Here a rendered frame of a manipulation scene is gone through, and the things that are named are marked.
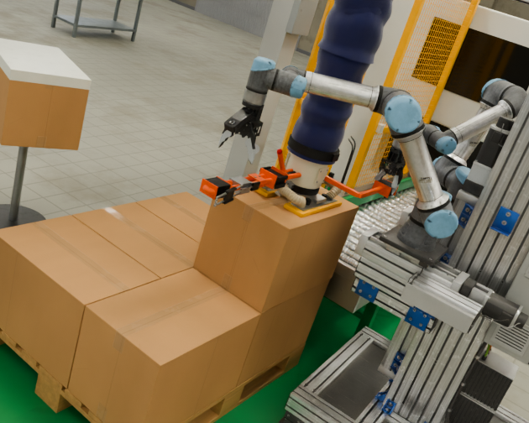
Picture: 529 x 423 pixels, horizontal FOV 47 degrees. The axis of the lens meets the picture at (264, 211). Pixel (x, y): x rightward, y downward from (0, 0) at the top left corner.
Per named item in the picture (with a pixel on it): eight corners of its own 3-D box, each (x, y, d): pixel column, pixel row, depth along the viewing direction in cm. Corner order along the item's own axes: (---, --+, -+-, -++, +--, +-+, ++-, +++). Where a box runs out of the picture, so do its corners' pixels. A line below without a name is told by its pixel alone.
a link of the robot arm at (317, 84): (414, 88, 223) (283, 56, 222) (419, 94, 213) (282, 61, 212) (404, 118, 228) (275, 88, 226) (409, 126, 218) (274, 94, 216)
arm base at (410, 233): (438, 246, 244) (448, 224, 240) (426, 255, 231) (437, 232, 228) (404, 229, 250) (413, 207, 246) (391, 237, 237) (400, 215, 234)
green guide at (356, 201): (416, 176, 521) (421, 166, 517) (427, 181, 516) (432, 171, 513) (325, 205, 391) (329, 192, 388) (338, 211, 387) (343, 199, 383)
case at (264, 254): (269, 240, 322) (292, 171, 306) (332, 278, 303) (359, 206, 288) (192, 266, 273) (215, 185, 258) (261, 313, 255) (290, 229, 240)
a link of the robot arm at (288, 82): (308, 74, 213) (278, 65, 212) (308, 80, 203) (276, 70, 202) (301, 96, 216) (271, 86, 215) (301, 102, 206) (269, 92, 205)
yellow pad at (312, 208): (323, 195, 286) (327, 186, 284) (341, 206, 281) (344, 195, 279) (282, 207, 259) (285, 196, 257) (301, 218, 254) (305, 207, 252)
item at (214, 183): (214, 187, 228) (217, 175, 226) (228, 196, 224) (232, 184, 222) (198, 190, 221) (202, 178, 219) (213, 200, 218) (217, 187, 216)
